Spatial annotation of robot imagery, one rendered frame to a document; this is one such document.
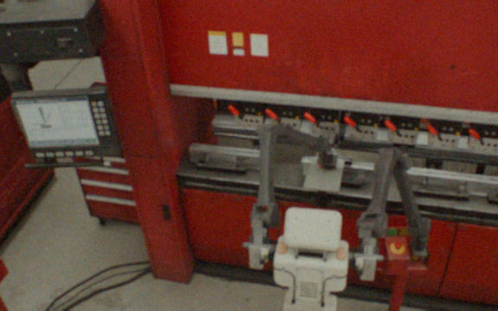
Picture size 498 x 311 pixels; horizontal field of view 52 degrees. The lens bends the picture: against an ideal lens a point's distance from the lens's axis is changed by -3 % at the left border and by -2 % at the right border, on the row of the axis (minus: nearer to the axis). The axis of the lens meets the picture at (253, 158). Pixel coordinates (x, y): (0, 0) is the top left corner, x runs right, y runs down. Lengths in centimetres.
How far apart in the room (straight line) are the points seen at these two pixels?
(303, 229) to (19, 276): 251
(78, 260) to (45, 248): 31
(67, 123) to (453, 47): 180
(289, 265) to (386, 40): 111
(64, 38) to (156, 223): 134
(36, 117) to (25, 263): 169
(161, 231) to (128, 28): 132
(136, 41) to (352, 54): 101
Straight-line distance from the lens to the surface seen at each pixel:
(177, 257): 339
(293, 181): 290
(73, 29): 235
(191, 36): 265
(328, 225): 195
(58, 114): 256
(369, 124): 268
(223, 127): 321
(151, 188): 304
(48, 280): 389
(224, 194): 302
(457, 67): 253
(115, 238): 400
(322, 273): 201
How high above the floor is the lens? 272
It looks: 37 degrees down
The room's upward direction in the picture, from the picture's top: 3 degrees counter-clockwise
